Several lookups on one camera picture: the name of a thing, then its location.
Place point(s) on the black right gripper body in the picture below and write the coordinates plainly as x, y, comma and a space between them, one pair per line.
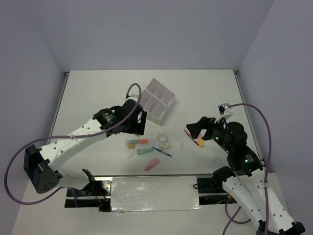
216, 133

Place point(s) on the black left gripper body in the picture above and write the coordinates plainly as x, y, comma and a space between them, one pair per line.
129, 128

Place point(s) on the blue patterned pen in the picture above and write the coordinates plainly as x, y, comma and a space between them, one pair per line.
161, 151

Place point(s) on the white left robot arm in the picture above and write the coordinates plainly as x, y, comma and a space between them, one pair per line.
43, 165

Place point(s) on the orange highlighter with clear cap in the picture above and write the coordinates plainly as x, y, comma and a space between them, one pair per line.
138, 141

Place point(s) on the red pencil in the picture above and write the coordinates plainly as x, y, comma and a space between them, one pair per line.
189, 135

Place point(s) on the small yellow eraser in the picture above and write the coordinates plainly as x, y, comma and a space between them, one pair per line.
131, 146

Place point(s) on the green highlighter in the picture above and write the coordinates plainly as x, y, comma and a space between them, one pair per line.
144, 151

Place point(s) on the clear tape roll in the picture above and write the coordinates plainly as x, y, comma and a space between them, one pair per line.
162, 138

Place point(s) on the white six-compartment organizer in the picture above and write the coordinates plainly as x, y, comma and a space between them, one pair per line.
157, 101

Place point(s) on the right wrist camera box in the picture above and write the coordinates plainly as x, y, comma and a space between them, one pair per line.
225, 112

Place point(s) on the metal table rail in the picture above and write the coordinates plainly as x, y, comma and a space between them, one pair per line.
106, 177

